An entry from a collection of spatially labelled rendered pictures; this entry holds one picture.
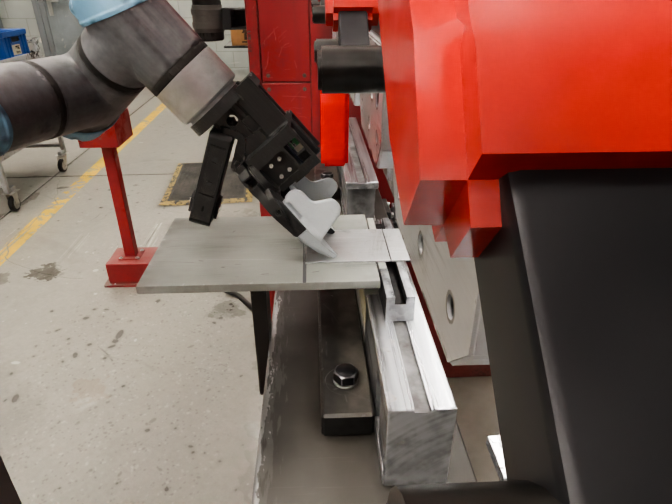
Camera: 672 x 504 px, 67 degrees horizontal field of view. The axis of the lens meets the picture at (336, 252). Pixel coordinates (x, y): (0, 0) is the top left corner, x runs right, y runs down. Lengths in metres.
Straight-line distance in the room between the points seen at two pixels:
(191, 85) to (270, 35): 0.89
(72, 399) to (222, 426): 0.56
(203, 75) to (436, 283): 0.40
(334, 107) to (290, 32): 1.02
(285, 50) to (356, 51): 1.22
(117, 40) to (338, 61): 0.37
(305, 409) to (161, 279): 0.21
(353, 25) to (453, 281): 0.12
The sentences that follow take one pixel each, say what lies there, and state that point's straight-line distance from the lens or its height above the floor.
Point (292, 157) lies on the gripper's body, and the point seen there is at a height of 1.12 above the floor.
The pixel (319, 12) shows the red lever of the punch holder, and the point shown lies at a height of 1.26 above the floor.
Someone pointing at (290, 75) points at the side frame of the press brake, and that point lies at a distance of 1.43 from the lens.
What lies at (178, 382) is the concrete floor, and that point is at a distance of 1.99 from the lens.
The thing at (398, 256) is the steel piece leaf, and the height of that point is 1.00.
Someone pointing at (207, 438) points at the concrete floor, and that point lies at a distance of 1.78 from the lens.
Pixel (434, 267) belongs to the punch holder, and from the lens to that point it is 0.19.
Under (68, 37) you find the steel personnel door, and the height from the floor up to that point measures 0.63.
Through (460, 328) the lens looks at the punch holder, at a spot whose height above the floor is 1.20.
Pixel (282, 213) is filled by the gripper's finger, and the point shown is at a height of 1.07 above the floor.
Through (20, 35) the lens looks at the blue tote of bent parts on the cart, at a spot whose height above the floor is 0.97.
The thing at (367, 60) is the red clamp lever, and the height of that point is 1.26.
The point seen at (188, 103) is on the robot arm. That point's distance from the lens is 0.54.
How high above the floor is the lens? 1.29
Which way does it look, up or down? 28 degrees down
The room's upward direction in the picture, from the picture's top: straight up
